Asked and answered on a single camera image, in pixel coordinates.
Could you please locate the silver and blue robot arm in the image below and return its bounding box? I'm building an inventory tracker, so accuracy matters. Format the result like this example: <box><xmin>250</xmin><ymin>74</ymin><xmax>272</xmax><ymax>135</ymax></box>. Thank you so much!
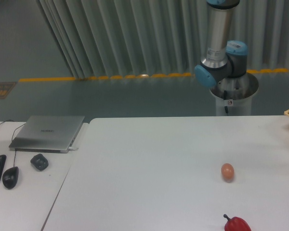
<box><xmin>194</xmin><ymin>0</ymin><xmax>247</xmax><ymax>88</ymax></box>

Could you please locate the red bell pepper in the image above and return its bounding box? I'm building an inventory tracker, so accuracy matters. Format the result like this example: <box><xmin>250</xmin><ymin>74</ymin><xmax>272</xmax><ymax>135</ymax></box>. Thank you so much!
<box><xmin>223</xmin><ymin>214</ymin><xmax>251</xmax><ymax>231</ymax></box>

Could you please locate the white usb plug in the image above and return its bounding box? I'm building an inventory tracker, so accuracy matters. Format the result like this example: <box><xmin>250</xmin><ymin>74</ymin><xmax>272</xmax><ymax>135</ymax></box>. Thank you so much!
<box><xmin>68</xmin><ymin>147</ymin><xmax>79</xmax><ymax>151</ymax></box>

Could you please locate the brown egg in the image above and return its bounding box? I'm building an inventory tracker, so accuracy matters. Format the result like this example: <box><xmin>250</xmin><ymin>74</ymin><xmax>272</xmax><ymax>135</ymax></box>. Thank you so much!
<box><xmin>221</xmin><ymin>163</ymin><xmax>235</xmax><ymax>182</ymax></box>

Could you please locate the silver closed laptop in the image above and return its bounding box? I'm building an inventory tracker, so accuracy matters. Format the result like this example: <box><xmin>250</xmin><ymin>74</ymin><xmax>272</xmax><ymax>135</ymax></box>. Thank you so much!
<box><xmin>9</xmin><ymin>115</ymin><xmax>85</xmax><ymax>153</ymax></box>

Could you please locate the small black plastic holder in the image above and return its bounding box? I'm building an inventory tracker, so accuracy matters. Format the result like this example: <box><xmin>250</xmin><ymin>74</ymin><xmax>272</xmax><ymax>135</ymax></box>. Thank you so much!
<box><xmin>30</xmin><ymin>154</ymin><xmax>49</xmax><ymax>171</ymax></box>

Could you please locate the black computer mouse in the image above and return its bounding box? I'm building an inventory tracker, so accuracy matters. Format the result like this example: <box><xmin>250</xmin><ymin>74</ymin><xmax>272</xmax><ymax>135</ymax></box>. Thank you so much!
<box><xmin>2</xmin><ymin>167</ymin><xmax>19</xmax><ymax>190</ymax></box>

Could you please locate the black pedestal cable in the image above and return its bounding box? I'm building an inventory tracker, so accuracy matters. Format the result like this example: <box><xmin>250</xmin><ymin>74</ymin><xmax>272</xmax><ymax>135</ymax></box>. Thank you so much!
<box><xmin>223</xmin><ymin>90</ymin><xmax>229</xmax><ymax>116</ymax></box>

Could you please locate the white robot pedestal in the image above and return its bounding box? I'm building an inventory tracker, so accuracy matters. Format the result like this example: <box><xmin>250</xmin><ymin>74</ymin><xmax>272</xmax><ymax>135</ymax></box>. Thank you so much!
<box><xmin>210</xmin><ymin>73</ymin><xmax>259</xmax><ymax>116</ymax></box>

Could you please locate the black thin cable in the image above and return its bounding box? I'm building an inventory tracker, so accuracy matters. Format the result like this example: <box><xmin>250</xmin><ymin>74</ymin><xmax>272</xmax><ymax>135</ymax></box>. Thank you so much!
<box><xmin>0</xmin><ymin>119</ymin><xmax>26</xmax><ymax>137</ymax></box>

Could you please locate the black mouse cable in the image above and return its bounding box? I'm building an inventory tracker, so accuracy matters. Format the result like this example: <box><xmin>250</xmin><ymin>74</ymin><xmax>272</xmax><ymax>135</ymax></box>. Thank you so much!
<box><xmin>11</xmin><ymin>125</ymin><xmax>26</xmax><ymax>167</ymax></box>

